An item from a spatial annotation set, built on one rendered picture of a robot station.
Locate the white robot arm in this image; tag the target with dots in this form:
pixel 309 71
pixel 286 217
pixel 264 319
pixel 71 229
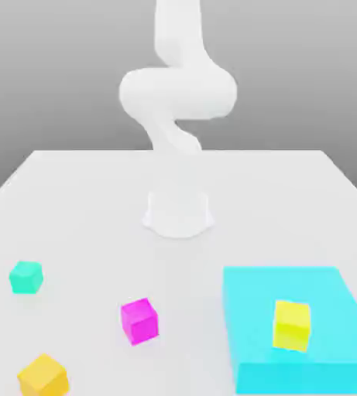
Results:
pixel 178 92

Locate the small magenta cube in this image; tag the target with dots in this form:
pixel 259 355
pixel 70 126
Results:
pixel 139 321

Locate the small yellow cube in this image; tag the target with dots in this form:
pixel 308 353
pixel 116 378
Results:
pixel 291 326

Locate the small teal cube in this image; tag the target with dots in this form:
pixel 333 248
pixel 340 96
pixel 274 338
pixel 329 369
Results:
pixel 25 277

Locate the small orange cube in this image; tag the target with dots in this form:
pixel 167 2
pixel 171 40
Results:
pixel 43 376

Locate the large cyan box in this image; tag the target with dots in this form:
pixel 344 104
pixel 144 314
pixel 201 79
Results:
pixel 258 309

